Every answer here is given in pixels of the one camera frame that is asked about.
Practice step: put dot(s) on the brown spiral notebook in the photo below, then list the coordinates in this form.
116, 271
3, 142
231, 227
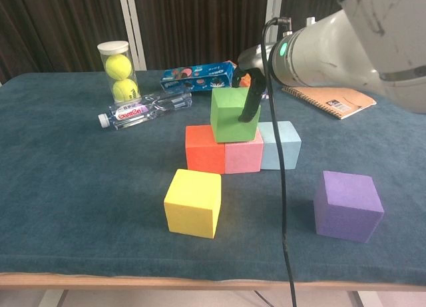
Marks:
339, 102

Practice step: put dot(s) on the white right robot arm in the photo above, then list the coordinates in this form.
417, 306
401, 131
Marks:
349, 47

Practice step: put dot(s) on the blue Oreo cookie box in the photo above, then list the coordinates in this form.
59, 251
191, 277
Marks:
196, 77

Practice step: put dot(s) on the light blue foam cube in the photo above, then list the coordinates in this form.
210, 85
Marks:
291, 147

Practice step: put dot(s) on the pink foam cube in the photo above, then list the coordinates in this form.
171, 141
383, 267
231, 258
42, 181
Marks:
243, 157

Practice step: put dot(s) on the yellow tennis ball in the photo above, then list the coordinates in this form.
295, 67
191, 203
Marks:
118, 67
124, 90

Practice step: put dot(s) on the orange foam cube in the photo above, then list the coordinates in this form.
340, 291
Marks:
204, 154

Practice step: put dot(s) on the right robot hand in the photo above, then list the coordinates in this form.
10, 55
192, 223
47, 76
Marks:
253, 59

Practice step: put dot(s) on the white table leg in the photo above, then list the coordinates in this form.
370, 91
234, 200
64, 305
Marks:
372, 300
50, 298

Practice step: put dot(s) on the orange cracker box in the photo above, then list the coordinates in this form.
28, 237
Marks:
245, 81

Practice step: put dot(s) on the dark blue table cloth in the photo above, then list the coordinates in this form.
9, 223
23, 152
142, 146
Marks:
83, 187

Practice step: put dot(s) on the yellow foam cube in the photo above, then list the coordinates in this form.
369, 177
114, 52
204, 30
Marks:
193, 203

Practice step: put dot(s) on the clear tennis ball tube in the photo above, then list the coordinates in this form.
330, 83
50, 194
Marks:
113, 48

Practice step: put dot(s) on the white frame post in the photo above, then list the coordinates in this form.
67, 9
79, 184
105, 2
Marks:
131, 27
271, 7

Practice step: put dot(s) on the green foam cube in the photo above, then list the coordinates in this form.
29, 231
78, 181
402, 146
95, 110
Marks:
229, 117

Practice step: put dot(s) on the purple foam cube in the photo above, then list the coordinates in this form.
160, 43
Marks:
346, 207

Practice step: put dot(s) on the clear plastic water bottle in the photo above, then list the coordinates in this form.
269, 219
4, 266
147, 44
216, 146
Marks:
133, 114

